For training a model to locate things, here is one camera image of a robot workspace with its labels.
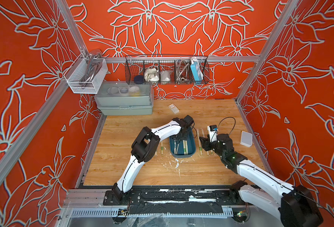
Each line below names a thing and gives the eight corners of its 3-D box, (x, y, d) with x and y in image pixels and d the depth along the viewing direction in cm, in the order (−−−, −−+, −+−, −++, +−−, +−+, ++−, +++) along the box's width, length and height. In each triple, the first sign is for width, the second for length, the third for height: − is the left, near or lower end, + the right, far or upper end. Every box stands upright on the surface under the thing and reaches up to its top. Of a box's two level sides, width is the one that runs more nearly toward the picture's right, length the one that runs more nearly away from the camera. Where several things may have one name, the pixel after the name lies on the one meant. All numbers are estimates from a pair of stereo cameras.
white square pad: (239, 143, 95) (241, 142, 94) (241, 132, 101) (242, 130, 100) (250, 147, 94) (251, 146, 92) (251, 135, 100) (252, 134, 98)
